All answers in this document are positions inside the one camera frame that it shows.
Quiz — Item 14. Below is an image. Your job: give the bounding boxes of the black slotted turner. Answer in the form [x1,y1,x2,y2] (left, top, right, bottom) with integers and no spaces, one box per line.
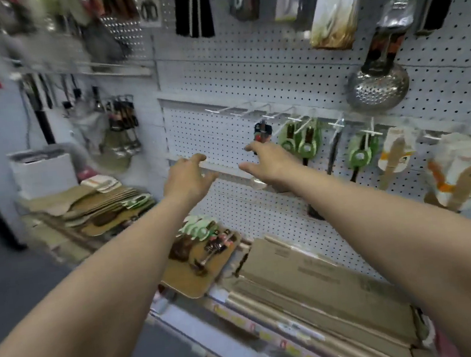
[296,119,356,224]

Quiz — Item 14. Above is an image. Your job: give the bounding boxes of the stack of long beige boxes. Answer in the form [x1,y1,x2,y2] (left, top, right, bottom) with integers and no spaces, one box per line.
[205,256,434,357]

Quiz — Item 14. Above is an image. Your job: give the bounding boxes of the clear plastic bag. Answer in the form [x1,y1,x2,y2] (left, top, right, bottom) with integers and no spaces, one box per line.
[67,100,113,162]

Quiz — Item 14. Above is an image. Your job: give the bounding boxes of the scissors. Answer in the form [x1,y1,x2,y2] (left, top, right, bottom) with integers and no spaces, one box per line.
[138,0,160,24]

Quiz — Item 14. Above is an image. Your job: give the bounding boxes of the black brush white handle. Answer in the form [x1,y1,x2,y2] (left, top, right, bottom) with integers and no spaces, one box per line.
[410,0,471,37]

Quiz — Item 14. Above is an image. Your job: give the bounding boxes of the white knife in package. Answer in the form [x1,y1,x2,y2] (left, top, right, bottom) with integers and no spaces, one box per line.
[304,0,379,54]

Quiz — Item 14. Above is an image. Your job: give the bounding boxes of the wooden spatulas bunch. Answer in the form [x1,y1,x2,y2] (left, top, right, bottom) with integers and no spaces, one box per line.
[371,117,471,223]

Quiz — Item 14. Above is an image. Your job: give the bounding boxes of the large steel skimmer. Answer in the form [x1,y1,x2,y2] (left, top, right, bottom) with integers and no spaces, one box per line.
[338,25,414,117]

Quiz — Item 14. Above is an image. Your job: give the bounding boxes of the black flat brush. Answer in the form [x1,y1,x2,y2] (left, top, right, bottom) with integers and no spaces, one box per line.
[196,0,217,39]
[187,0,204,39]
[172,0,195,38]

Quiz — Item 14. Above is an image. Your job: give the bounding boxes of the person's left forearm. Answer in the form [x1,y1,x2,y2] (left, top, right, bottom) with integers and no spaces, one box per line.
[0,191,220,357]

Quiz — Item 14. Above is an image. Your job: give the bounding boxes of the steel grater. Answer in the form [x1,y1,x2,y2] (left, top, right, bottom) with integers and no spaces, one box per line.
[100,10,149,66]

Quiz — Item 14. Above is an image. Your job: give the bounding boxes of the person's right forearm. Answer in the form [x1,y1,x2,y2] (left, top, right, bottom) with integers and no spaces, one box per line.
[280,151,471,357]

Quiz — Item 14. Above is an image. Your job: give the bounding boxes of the white foam box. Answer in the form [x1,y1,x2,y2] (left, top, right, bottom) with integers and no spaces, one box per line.
[6,144,80,202]

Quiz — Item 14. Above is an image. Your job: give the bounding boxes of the pile of wooden spatulas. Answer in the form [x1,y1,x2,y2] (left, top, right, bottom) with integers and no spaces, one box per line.
[26,170,147,236]

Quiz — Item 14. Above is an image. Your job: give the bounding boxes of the person's left hand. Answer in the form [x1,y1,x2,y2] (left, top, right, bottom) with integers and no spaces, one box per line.
[158,150,224,212]

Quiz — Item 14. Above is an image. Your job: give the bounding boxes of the bundle of packets in plastic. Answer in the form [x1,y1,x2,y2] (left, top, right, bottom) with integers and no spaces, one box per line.
[9,144,69,164]

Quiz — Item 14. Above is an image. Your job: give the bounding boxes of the bunch of hanging steel ladles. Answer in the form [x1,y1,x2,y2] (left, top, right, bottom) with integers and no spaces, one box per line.
[97,92,145,161]

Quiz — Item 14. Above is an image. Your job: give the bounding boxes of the flat cardboard box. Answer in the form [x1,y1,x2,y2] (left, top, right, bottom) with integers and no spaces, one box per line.
[222,219,428,357]

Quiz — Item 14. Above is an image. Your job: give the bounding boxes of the person's right hand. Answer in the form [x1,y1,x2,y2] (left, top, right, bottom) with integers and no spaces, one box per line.
[235,134,306,197]

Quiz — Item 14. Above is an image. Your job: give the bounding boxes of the small steel ladle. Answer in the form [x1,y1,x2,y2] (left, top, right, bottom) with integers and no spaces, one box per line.
[244,119,281,192]

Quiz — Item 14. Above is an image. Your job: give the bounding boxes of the red packet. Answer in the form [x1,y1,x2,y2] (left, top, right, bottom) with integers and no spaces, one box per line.
[75,167,96,184]

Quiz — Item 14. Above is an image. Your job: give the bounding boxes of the row of dark spoons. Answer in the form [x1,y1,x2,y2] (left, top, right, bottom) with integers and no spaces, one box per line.
[164,212,223,264]

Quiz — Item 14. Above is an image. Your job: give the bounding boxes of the bundle of carded steel utensils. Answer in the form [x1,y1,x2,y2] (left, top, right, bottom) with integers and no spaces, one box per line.
[186,227,242,276]

